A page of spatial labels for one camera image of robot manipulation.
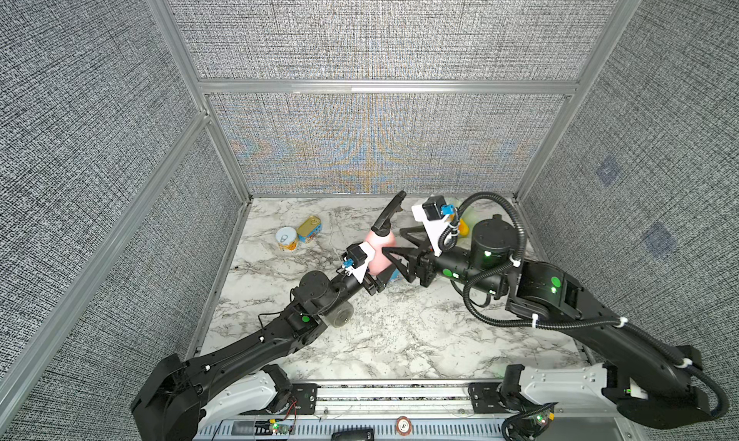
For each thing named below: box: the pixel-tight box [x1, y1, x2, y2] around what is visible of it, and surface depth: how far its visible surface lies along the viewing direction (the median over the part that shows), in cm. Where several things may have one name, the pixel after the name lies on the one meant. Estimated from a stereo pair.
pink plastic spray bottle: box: [365, 229, 396, 276], surface depth 56 cm
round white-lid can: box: [275, 226, 299, 252], surface depth 102 cm
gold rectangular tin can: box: [296, 215, 323, 243], surface depth 108 cm
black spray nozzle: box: [371, 190, 408, 237], surface depth 51 cm
